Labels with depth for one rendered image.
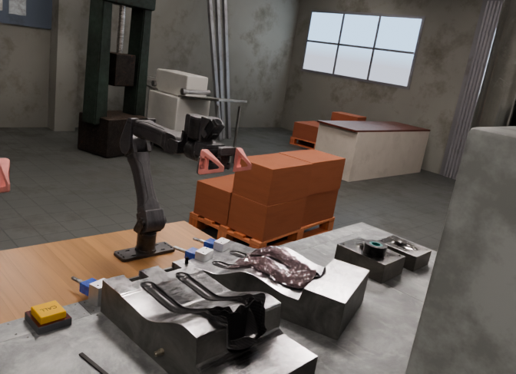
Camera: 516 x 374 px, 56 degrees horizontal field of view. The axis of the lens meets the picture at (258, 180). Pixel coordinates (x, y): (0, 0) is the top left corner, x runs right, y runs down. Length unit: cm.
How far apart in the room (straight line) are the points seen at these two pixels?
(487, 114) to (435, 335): 40
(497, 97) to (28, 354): 103
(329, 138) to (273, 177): 330
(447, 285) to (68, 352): 95
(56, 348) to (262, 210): 254
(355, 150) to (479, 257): 614
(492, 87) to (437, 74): 779
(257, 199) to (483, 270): 326
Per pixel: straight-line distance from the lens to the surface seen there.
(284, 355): 114
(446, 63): 848
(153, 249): 165
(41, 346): 123
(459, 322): 40
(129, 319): 123
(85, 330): 127
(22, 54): 742
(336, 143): 666
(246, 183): 364
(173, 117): 652
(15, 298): 142
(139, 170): 160
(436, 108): 848
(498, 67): 73
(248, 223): 368
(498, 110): 73
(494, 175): 36
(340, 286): 138
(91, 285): 135
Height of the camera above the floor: 150
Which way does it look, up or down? 15 degrees down
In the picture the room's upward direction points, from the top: 9 degrees clockwise
